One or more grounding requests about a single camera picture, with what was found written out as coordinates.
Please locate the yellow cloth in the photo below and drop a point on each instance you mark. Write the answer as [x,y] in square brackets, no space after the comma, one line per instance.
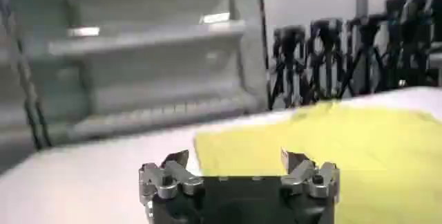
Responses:
[328,156]

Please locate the white shelf unit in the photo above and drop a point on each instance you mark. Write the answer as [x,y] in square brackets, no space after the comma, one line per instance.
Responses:
[138,56]

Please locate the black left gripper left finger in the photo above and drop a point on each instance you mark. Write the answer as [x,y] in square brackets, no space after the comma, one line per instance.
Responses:
[168,177]

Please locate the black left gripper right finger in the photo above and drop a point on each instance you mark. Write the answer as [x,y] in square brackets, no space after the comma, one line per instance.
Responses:
[307,177]

